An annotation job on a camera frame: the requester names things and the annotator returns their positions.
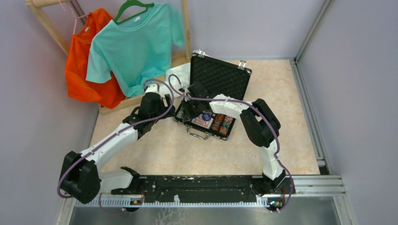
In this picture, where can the white cloth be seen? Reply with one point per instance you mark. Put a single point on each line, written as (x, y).
(179, 77)

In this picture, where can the green clothes hanger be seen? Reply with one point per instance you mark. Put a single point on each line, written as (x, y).
(131, 9)

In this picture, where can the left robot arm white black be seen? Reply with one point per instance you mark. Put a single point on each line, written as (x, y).
(81, 177)

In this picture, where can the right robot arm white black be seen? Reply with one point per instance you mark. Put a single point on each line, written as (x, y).
(260, 123)

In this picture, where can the red white chip row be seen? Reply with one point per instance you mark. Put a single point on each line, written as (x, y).
(225, 126)

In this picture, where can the black poker set case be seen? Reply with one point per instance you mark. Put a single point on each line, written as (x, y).
(216, 76)

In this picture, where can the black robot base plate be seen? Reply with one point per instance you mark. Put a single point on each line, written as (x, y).
(205, 189)

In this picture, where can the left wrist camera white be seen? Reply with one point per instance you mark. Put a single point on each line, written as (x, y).
(159, 89)

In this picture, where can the green white chip row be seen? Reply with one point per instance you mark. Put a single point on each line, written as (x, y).
(180, 114)

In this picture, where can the blue small blind button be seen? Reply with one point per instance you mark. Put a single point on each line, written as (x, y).
(206, 116)

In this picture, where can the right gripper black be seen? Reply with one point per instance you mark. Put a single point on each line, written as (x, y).
(188, 115)

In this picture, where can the red playing card deck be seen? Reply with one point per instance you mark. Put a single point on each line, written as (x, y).
(199, 122)

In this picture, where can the brown chip row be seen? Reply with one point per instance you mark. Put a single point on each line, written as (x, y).
(216, 125)

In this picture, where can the teal t-shirt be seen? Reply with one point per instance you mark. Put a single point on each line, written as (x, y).
(136, 50)

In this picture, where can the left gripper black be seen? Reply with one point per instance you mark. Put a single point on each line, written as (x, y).
(169, 102)

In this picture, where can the wooden clothes rack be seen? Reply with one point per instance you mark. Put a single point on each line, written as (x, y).
(179, 58)

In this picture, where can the pink clothes hanger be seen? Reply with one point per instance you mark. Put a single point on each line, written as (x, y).
(74, 13)

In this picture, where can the aluminium frame rail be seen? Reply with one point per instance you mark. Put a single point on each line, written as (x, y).
(305, 186)

